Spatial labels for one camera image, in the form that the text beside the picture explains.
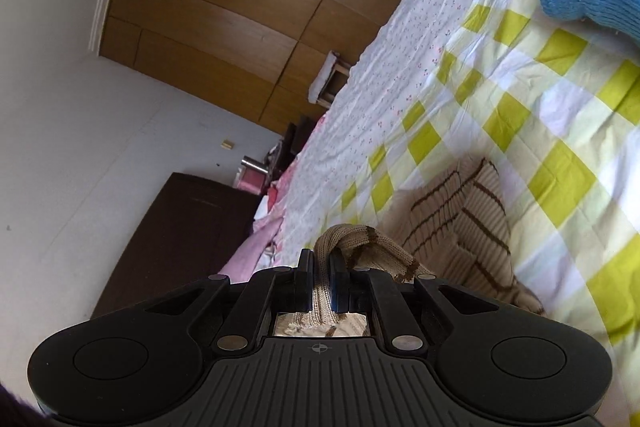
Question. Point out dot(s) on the beige brown-striped ribbed sweater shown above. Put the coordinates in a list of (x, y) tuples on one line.
[(460, 217)]

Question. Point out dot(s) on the wall light switch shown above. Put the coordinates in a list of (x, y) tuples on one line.
[(228, 145)]

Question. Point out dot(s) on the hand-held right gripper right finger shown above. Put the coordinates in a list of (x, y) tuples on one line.
[(340, 283)]

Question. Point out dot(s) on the dark wooden nightstand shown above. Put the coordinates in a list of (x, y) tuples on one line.
[(295, 142)]

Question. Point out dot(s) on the dark brown headboard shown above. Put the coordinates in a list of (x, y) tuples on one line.
[(170, 237)]

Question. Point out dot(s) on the wooden wardrobe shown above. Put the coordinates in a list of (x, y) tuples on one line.
[(225, 22)]

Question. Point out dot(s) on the wooden stool with white cloth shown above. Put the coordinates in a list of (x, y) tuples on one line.
[(327, 79)]

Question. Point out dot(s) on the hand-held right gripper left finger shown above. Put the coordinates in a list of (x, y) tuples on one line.
[(305, 279)]

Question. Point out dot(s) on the pink storage box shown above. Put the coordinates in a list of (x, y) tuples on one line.
[(250, 182)]

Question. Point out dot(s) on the steel thermos flask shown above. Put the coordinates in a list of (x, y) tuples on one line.
[(252, 164)]

